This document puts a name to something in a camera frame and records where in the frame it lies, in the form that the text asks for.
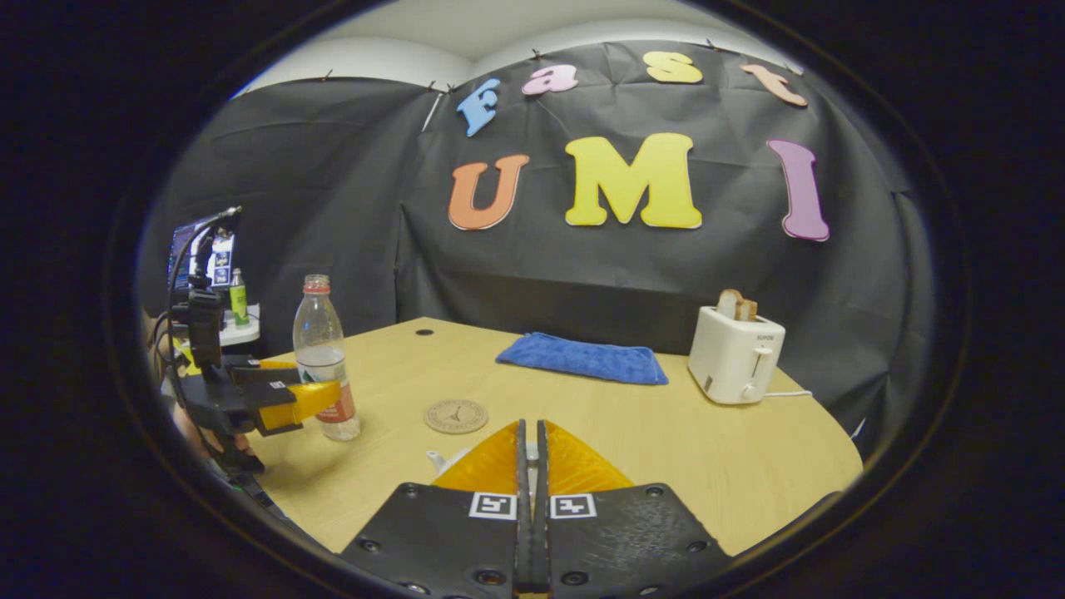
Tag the white teacup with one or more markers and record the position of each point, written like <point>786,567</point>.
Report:
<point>445,462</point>

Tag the brown bread slice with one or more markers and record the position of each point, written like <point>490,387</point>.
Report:
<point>749,310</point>

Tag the computer monitor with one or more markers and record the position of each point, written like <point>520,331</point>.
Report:
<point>220,264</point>

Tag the round wooden coaster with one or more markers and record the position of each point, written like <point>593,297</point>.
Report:
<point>455,416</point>

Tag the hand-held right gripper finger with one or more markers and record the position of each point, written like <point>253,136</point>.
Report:
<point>522,516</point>
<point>541,516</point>

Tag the blue towel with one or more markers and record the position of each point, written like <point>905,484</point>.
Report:
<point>582,358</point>

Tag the green drink bottle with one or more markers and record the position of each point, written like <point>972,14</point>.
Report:
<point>239,304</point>

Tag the white toaster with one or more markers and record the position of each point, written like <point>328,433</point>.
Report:
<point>732,358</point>

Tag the small white side table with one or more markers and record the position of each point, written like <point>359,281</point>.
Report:
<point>241,333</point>

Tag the pale bread slice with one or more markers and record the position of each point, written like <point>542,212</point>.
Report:
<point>730,304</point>

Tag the clear plastic water bottle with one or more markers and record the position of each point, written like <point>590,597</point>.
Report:
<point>320,333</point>

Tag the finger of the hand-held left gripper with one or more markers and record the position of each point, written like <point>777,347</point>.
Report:
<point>250,372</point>
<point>308,403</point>

